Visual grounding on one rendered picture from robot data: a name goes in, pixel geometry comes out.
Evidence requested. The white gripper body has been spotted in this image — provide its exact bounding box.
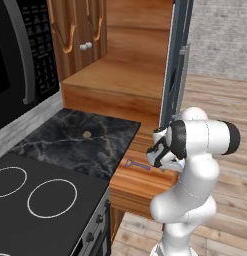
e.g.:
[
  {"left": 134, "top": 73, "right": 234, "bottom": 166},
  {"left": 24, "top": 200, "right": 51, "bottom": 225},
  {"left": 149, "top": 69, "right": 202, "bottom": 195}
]
[{"left": 146, "top": 141, "right": 186, "bottom": 173}]

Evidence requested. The blue peeler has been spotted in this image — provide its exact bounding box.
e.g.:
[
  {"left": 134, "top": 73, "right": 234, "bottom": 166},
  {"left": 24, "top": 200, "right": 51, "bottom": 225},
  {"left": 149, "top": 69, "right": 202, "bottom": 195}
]
[{"left": 125, "top": 159, "right": 152, "bottom": 171}]

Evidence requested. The open wooden drawer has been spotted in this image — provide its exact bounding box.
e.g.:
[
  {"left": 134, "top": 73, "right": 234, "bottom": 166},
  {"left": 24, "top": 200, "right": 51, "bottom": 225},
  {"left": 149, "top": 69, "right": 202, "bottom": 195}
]
[{"left": 108, "top": 125, "right": 181, "bottom": 221}]

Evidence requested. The tall wooden cabinet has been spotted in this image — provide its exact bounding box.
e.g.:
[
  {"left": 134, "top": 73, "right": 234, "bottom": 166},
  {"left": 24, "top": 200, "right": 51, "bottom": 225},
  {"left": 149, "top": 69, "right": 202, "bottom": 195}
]
[{"left": 59, "top": 0, "right": 175, "bottom": 135}]

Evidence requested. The grey oven front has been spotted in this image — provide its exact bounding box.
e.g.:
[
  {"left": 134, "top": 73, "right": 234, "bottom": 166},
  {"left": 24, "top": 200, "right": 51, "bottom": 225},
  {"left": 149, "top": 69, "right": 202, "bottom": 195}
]
[{"left": 69, "top": 187, "right": 113, "bottom": 256}]

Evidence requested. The blue-grey fridge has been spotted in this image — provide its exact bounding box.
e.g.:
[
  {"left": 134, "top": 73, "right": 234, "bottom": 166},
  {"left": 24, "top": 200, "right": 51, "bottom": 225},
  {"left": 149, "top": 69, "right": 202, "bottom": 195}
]
[{"left": 159, "top": 0, "right": 195, "bottom": 130}]

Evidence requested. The black hob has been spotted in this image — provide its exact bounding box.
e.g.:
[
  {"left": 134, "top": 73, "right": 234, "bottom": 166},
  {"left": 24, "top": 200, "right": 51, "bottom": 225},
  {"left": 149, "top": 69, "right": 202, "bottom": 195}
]
[{"left": 0, "top": 152, "right": 111, "bottom": 256}]

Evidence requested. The wooden cupboard door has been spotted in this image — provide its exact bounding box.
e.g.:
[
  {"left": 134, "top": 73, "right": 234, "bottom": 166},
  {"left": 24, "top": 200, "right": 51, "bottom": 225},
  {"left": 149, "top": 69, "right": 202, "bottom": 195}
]
[
  {"left": 76, "top": 0, "right": 108, "bottom": 69},
  {"left": 46, "top": 0, "right": 79, "bottom": 82}
]

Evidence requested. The black microwave oven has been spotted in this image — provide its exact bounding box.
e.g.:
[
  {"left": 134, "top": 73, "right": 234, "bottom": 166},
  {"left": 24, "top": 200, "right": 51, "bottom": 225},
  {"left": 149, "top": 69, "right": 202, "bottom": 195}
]
[{"left": 0, "top": 0, "right": 61, "bottom": 133}]

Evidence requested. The grey fridge handle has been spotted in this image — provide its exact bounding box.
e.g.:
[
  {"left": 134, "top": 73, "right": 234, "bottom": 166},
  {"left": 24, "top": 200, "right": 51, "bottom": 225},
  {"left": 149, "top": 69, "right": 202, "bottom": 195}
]
[{"left": 176, "top": 43, "right": 191, "bottom": 115}]

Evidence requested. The grey microwave handle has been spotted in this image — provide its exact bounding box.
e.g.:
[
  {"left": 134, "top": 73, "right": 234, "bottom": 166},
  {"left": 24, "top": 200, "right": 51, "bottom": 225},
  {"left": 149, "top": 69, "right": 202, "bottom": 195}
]
[{"left": 2, "top": 0, "right": 37, "bottom": 105}]

